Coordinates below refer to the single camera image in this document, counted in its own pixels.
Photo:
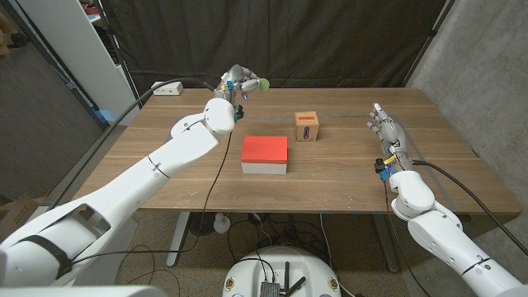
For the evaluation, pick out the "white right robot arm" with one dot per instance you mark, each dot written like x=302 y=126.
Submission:
x=445 y=239

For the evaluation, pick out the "grey table leg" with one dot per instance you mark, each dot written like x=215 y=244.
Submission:
x=385 y=243

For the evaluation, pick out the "wooden box with slots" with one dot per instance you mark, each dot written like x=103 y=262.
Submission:
x=306 y=128

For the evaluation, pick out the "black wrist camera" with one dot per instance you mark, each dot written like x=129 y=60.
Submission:
x=379 y=166
x=239 y=112

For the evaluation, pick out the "black backdrop stand pole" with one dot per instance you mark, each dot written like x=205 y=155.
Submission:
x=429 y=41
x=119 y=53

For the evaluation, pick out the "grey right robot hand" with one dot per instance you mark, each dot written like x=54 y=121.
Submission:
x=389 y=132

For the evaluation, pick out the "black backdrop curtain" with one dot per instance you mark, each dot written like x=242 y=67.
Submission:
x=309 y=41

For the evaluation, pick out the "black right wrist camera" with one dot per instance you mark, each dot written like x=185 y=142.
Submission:
x=379 y=166

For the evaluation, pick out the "green round coin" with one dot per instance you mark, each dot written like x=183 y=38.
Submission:
x=264 y=84

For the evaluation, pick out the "cardboard box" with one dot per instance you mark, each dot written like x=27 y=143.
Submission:
x=16 y=212

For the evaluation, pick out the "red box with white base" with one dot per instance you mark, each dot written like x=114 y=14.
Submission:
x=264 y=150

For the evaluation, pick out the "white power outlet box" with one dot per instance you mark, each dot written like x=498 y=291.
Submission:
x=169 y=90

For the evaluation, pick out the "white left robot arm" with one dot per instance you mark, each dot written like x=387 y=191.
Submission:
x=123 y=185

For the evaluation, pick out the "white cabinet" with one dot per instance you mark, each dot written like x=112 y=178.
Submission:
x=82 y=53

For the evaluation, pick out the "black radio with antennas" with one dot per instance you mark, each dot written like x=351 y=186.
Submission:
x=270 y=288

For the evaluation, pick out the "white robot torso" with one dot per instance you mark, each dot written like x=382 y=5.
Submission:
x=247 y=272

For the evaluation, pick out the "small white fan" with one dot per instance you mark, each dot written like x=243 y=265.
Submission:
x=222 y=223

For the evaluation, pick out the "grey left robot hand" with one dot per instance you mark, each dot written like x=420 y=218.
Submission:
x=237 y=80

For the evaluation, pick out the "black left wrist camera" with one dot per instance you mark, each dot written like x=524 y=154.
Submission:
x=239 y=112

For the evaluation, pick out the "white table leg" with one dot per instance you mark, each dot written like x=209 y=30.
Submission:
x=178 y=239

